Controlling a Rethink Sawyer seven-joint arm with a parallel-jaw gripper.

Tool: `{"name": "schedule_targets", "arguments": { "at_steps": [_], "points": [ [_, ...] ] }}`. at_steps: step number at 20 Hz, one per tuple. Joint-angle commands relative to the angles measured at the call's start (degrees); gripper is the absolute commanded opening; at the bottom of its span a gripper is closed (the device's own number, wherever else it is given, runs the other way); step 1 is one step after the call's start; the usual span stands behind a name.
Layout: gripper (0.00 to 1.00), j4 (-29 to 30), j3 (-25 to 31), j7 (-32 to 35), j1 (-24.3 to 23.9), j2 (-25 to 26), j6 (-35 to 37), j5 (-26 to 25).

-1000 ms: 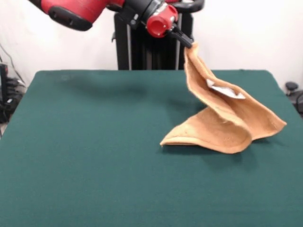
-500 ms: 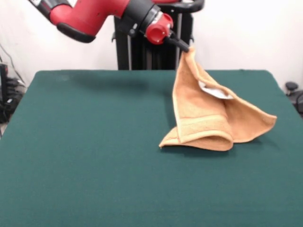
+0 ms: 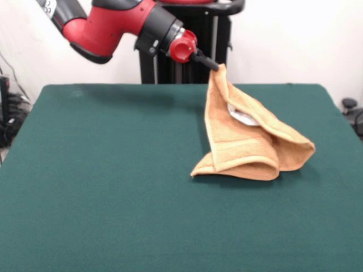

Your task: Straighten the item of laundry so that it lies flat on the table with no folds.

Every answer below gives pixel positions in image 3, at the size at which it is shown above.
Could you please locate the dark green table cloth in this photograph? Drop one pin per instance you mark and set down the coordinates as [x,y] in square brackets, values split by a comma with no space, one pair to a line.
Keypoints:
[85,198]

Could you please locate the black equipment box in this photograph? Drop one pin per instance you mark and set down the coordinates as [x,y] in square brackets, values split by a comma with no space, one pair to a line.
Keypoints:
[4,93]

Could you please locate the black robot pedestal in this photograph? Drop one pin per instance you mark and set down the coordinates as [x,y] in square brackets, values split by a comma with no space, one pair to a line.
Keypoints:
[204,22]

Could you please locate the orange terry towel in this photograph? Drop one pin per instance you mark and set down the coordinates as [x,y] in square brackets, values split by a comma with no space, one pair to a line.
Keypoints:
[241,147]

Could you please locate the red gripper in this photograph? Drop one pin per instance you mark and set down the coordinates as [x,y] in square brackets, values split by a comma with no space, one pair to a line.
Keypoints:
[183,49]

